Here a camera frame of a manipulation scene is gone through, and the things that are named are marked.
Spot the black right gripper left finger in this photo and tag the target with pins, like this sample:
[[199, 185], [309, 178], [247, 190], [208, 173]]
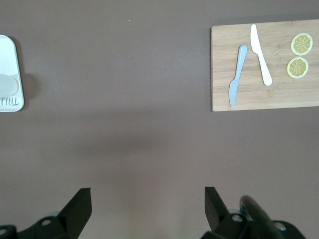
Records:
[[67, 219]]

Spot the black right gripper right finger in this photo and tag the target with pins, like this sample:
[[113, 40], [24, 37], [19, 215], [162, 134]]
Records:
[[219, 219]]

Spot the white plastic cup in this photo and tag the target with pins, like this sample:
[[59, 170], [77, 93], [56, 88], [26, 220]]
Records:
[[7, 84]]

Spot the bamboo cutting board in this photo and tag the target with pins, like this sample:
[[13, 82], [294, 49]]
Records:
[[279, 94]]

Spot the grey-blue plastic knife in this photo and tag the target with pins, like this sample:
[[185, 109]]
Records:
[[238, 72]]

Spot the white plastic knife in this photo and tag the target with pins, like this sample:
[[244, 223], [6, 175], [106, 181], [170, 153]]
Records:
[[260, 57]]

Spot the yellow lemon slice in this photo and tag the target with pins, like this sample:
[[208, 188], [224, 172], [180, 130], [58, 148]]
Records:
[[297, 68], [301, 44]]

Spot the cream tray with bear print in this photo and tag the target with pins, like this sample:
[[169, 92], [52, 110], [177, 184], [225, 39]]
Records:
[[10, 54]]

